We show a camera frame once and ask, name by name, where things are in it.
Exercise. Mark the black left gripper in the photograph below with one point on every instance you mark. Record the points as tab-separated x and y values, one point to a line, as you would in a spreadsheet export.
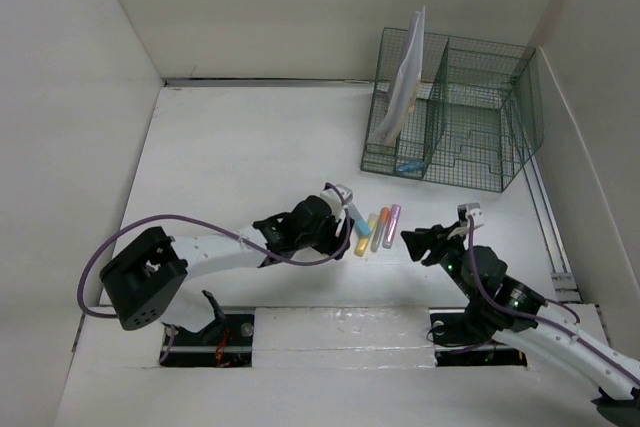
333	244

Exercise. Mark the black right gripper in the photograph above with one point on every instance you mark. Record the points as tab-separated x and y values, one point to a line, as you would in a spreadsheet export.
434	238

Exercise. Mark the blue capsule marker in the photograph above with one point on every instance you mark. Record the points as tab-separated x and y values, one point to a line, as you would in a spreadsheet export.
410	167

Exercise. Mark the clear purple-zip document pouch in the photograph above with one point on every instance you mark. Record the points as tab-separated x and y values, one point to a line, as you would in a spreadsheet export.
407	78

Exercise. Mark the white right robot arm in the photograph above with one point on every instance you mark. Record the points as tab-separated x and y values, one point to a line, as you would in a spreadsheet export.
502	309

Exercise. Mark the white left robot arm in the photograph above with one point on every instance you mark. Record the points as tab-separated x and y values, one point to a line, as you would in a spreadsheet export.
145	280

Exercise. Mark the pink purple marker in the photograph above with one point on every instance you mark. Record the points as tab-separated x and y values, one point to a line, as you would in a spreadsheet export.
391	227

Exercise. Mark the yellow capsule marker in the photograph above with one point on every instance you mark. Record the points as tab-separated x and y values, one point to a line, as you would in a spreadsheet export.
361	245

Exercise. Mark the light blue marker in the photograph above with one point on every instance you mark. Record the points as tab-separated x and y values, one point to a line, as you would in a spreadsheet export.
360	224

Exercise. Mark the orange clear marker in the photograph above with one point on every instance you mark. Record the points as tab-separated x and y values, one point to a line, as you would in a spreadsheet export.
383	219

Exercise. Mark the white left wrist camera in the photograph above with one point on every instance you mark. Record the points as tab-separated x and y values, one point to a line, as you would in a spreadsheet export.
337	197

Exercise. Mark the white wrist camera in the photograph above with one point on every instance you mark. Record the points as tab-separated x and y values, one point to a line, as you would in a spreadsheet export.
337	197
470	218

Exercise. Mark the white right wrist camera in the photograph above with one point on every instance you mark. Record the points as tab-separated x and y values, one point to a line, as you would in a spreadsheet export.
470	218

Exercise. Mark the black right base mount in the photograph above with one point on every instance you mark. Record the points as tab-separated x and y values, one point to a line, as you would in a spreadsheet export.
454	346

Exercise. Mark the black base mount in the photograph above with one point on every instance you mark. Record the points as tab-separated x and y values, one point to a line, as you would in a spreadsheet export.
226	342
454	346

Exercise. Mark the green wire mesh organizer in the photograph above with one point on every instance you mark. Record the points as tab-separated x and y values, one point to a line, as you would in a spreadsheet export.
478	117

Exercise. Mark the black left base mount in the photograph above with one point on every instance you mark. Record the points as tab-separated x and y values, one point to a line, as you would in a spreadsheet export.
226	342

